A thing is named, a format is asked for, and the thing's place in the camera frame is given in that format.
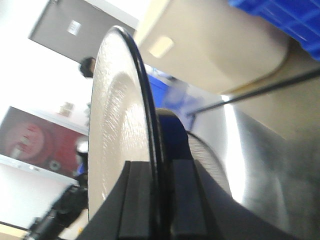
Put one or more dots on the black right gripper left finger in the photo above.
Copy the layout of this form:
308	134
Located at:
126	212

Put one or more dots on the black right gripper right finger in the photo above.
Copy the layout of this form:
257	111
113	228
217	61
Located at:
202	210

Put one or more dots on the person in red hoodie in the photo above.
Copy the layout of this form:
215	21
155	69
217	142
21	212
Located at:
87	67

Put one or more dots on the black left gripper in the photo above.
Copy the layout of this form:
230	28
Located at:
63	212

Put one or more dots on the fire hose cabinet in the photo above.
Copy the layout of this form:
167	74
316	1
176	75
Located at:
39	142

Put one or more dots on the cream plastic storage bin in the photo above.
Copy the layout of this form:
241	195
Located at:
209	44

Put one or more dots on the blue plastic crate upper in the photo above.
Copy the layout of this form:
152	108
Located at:
300	19

